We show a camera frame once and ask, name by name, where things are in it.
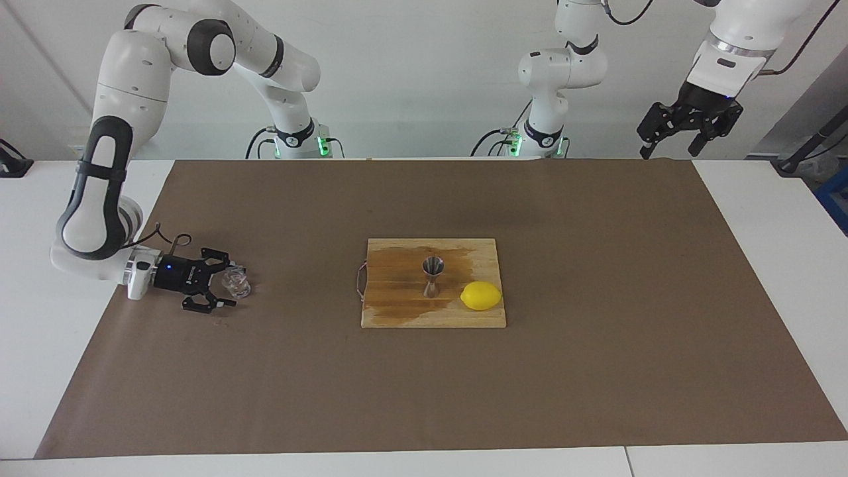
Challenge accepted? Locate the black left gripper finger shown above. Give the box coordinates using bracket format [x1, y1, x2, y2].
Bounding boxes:
[688, 109, 744, 158]
[637, 101, 683, 160]

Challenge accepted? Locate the small clear glass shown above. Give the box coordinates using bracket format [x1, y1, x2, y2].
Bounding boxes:
[221, 267, 252, 299]

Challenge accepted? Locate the steel double jigger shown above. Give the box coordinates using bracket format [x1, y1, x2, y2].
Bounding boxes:
[422, 256, 446, 298]

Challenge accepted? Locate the black stand pole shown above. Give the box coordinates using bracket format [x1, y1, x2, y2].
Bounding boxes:
[772, 105, 848, 176]

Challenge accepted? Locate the brown paper table mat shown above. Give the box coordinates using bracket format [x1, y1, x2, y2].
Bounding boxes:
[34, 158, 848, 460]

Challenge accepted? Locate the blue crate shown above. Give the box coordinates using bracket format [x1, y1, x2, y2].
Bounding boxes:
[814, 167, 848, 236]

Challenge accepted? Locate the yellow lemon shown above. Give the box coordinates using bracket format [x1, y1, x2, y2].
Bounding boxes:
[460, 280, 503, 311]

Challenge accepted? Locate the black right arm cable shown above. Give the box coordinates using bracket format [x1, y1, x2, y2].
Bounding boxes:
[116, 222, 193, 258]

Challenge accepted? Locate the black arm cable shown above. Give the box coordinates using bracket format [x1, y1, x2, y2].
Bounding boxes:
[116, 222, 193, 258]
[600, 0, 842, 77]

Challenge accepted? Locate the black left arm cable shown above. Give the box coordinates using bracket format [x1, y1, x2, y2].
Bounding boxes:
[600, 0, 842, 77]

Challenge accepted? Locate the black base cable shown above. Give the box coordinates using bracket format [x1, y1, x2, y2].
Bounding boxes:
[470, 91, 532, 158]
[244, 126, 276, 160]

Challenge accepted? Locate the wooden cutting board, metal handle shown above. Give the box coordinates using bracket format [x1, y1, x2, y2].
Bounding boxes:
[356, 238, 507, 329]

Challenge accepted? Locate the black clamp mount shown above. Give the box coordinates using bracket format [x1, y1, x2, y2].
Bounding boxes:
[0, 138, 35, 178]

